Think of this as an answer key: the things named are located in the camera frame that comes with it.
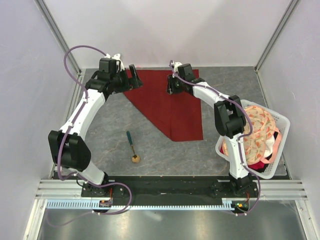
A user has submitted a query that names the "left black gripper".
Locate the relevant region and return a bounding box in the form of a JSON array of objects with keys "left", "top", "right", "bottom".
[{"left": 110, "top": 65, "right": 143, "bottom": 95}]

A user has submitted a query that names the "dark red cloth napkin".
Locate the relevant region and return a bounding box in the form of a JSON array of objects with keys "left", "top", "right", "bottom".
[{"left": 124, "top": 69, "right": 204, "bottom": 142}]

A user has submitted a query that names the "teal handled gold spoon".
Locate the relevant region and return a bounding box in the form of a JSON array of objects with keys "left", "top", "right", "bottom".
[{"left": 126, "top": 131, "right": 141, "bottom": 164}]

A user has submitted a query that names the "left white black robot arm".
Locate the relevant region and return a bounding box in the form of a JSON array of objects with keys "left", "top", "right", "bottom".
[{"left": 48, "top": 53, "right": 143, "bottom": 197}]

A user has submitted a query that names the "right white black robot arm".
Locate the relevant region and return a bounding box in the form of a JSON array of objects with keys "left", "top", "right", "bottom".
[{"left": 167, "top": 60, "right": 255, "bottom": 197}]

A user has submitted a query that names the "floral peach cloth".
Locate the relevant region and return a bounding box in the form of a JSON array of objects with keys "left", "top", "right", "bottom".
[{"left": 220, "top": 105, "right": 282, "bottom": 167}]

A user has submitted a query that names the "red cloth in basket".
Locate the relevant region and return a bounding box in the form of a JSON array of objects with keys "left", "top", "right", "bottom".
[{"left": 248, "top": 153, "right": 276, "bottom": 173}]

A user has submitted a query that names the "white plastic laundry basket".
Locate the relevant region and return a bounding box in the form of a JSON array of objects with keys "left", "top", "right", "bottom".
[{"left": 215, "top": 99, "right": 291, "bottom": 180}]

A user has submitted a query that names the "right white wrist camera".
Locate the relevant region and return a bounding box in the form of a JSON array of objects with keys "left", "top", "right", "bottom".
[{"left": 169, "top": 60, "right": 182, "bottom": 77}]

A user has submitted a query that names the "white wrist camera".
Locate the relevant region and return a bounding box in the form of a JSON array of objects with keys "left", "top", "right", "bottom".
[
  {"left": 169, "top": 60, "right": 182, "bottom": 77},
  {"left": 104, "top": 53, "right": 125, "bottom": 72}
]

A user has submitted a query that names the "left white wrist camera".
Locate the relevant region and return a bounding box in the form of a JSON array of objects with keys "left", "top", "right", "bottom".
[{"left": 104, "top": 53, "right": 125, "bottom": 72}]

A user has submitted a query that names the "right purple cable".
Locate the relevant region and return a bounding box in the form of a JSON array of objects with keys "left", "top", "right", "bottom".
[{"left": 168, "top": 59, "right": 262, "bottom": 216}]

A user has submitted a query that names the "purple cable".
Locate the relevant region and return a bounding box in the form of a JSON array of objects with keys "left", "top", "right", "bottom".
[
  {"left": 168, "top": 59, "right": 262, "bottom": 216},
  {"left": 56, "top": 44, "right": 133, "bottom": 216}
]

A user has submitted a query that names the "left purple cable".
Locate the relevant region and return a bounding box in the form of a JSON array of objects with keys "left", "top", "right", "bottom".
[{"left": 56, "top": 44, "right": 133, "bottom": 216}]

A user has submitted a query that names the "left aluminium frame post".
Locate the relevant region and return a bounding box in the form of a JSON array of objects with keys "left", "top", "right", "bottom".
[{"left": 35, "top": 0, "right": 82, "bottom": 75}]

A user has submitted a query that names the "aluminium frame post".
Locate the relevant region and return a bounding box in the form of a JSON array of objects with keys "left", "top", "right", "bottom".
[
  {"left": 35, "top": 0, "right": 82, "bottom": 75},
  {"left": 254, "top": 0, "right": 300, "bottom": 73}
]

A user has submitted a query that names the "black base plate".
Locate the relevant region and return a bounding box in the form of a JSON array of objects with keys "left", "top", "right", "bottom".
[{"left": 81, "top": 174, "right": 261, "bottom": 208}]

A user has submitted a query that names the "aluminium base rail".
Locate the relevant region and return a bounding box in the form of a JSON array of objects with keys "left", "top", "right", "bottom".
[{"left": 23, "top": 178, "right": 83, "bottom": 240}]

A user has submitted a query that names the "right aluminium frame post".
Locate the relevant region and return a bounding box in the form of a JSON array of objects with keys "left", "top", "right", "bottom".
[{"left": 254, "top": 0, "right": 300, "bottom": 73}]

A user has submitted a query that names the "grey slotted cable duct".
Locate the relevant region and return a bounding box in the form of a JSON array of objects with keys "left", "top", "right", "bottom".
[{"left": 46, "top": 199, "right": 249, "bottom": 211}]

